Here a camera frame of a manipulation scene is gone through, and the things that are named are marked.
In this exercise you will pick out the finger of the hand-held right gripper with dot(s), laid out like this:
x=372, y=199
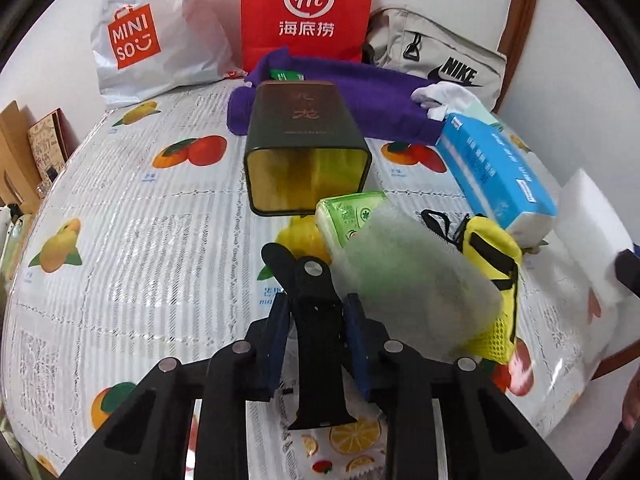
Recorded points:
x=630, y=270

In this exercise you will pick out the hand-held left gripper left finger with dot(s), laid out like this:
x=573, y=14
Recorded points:
x=278, y=342

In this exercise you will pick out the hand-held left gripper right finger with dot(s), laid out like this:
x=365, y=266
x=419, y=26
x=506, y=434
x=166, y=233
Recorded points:
x=357, y=347

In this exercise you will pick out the white sponge block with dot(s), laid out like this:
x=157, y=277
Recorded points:
x=590, y=225

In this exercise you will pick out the person's right forearm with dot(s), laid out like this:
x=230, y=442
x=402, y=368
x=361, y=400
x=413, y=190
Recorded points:
x=617, y=455

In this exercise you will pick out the fruit print wipe sachet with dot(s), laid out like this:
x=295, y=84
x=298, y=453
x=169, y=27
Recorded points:
x=350, y=440

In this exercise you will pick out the green tissue pack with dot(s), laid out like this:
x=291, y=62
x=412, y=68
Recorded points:
x=345, y=215

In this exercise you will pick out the yellow mesh bag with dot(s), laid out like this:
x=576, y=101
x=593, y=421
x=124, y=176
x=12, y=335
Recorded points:
x=492, y=246

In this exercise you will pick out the blue tissue pack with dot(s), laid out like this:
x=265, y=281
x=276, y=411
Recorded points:
x=495, y=175

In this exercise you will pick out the pale green cloth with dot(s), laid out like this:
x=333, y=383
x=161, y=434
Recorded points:
x=475, y=111

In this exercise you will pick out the dark square tin box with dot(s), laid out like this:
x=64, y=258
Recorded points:
x=295, y=115

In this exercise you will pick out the purple towel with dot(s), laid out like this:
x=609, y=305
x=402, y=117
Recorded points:
x=380, y=105

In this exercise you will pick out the white cloth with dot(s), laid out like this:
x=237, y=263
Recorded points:
x=445, y=95

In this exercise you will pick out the green sachet packet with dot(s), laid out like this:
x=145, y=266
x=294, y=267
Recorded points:
x=287, y=75

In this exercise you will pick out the grey backpack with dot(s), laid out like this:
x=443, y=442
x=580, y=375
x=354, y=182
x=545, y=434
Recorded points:
x=425, y=45

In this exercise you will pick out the brown cardboard box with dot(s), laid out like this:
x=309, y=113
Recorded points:
x=15, y=150

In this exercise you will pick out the white plastic shopping bag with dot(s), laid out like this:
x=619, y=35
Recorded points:
x=165, y=25

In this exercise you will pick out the red paper bag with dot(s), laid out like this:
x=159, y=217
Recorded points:
x=310, y=5

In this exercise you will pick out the wooden door frame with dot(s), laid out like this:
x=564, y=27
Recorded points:
x=520, y=20

